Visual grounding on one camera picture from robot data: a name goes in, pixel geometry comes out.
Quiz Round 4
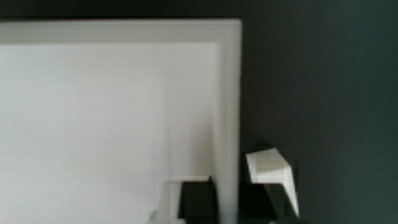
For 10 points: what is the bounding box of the white small drawer box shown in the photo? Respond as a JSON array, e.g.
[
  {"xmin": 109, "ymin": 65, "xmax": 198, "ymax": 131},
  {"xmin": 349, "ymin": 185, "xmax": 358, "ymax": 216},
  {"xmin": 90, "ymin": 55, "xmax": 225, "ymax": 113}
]
[{"xmin": 0, "ymin": 19, "xmax": 243, "ymax": 224}]

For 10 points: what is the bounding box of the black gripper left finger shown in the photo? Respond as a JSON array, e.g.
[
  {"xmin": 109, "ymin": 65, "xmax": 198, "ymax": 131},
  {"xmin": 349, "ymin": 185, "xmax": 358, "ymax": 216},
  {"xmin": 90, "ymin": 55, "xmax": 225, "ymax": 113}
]
[{"xmin": 155, "ymin": 176, "xmax": 221, "ymax": 224}]

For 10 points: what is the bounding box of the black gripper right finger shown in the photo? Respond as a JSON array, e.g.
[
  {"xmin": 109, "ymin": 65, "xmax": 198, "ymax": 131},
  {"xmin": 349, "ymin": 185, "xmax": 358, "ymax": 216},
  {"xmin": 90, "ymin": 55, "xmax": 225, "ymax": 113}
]
[{"xmin": 239, "ymin": 143, "xmax": 301, "ymax": 224}]

